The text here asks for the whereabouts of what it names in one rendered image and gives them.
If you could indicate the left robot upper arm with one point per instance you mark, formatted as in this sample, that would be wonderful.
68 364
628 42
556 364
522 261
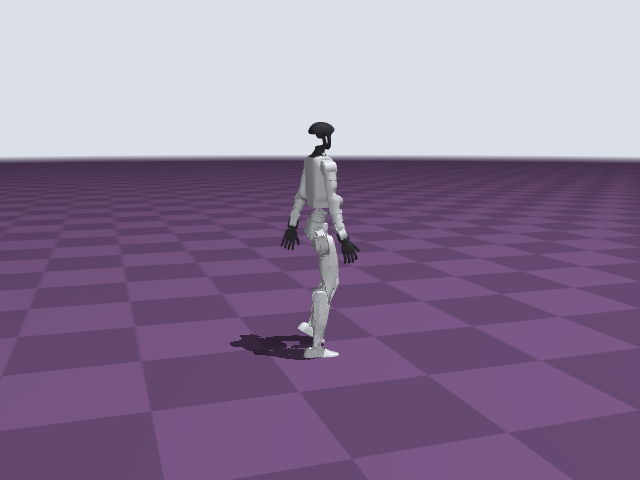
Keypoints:
302 188

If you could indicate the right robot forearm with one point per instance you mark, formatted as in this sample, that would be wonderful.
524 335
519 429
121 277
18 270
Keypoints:
336 214

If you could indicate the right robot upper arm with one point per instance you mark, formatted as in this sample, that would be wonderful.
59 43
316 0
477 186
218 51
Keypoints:
329 171

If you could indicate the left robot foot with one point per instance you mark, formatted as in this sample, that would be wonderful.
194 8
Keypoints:
304 327

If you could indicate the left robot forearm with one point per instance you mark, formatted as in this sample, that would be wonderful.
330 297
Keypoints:
298 206

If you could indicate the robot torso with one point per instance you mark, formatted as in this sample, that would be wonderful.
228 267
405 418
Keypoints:
316 195

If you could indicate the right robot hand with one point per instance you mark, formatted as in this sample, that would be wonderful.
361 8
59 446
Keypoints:
348 248

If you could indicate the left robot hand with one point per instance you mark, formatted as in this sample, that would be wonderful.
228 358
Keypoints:
290 235

